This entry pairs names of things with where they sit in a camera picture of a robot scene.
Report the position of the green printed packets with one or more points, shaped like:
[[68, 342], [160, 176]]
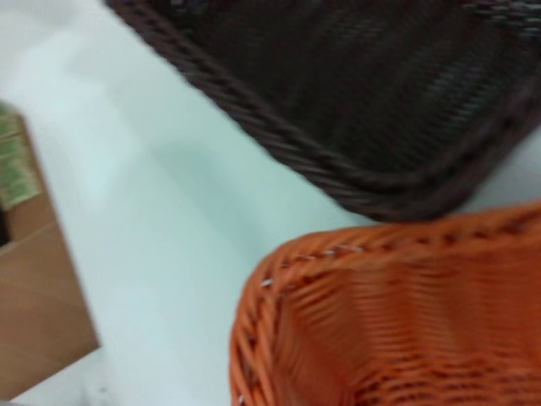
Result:
[[14, 169]]

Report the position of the orange wicker basket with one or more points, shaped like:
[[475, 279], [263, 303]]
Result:
[[380, 317]]

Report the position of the dark brown wicker basket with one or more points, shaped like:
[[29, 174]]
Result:
[[359, 84]]

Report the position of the brown cardboard box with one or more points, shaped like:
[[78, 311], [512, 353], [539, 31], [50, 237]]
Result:
[[38, 296]]

